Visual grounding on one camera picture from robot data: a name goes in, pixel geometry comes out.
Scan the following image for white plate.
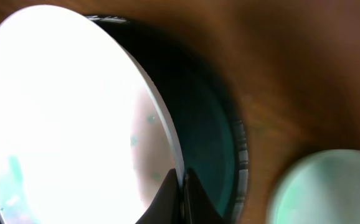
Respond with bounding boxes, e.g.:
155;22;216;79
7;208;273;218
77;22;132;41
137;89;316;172
0;5;184;223

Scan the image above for light green plate front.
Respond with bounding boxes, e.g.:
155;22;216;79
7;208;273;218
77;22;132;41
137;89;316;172
266;149;360;224

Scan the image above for round black tray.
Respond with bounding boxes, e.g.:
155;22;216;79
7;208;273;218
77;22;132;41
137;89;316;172
90;15;249;223

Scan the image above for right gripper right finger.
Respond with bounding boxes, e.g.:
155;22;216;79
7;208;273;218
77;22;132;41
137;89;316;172
184;168;224;224

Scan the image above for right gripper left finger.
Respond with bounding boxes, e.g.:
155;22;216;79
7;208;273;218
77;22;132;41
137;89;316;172
136;169;182;224

